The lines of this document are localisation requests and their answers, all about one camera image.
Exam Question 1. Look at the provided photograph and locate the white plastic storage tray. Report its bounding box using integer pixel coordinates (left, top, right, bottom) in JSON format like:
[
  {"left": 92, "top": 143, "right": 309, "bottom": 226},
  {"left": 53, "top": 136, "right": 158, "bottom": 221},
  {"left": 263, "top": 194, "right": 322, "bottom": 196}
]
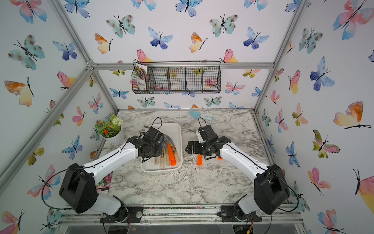
[{"left": 140, "top": 123, "right": 183, "bottom": 174}]

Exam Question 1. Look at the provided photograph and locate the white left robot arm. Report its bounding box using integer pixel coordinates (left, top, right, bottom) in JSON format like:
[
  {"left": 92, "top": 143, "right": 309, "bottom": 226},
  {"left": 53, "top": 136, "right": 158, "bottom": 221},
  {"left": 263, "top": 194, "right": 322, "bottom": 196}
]
[{"left": 59, "top": 127, "right": 165, "bottom": 219}]

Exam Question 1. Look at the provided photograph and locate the potted artificial flower plant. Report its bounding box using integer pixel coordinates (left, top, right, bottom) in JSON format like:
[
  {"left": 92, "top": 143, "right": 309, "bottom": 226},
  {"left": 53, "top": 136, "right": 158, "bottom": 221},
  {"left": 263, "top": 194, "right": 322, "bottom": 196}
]
[{"left": 95, "top": 114, "right": 125, "bottom": 146}]

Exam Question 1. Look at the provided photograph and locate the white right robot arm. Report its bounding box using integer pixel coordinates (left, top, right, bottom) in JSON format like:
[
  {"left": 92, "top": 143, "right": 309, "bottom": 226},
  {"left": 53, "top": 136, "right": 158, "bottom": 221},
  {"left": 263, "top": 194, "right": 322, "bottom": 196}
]
[{"left": 186, "top": 125, "right": 291, "bottom": 220}]

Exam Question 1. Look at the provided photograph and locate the black wire wall basket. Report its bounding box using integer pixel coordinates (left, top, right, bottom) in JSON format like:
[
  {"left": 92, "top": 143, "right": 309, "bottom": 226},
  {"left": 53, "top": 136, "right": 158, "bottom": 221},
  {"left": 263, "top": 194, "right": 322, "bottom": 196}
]
[{"left": 131, "top": 60, "right": 222, "bottom": 95}]

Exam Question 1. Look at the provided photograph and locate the light blue plastic trowel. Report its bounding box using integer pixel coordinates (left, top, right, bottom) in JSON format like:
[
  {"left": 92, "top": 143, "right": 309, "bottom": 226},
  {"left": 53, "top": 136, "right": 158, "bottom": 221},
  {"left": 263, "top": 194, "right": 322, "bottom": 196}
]
[{"left": 189, "top": 111, "right": 214, "bottom": 121}]

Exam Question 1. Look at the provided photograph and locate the flower seed packet on table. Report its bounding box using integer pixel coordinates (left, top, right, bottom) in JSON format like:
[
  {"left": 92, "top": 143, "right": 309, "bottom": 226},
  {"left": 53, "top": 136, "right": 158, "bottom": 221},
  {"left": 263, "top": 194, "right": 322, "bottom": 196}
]
[{"left": 96, "top": 173, "right": 113, "bottom": 194}]

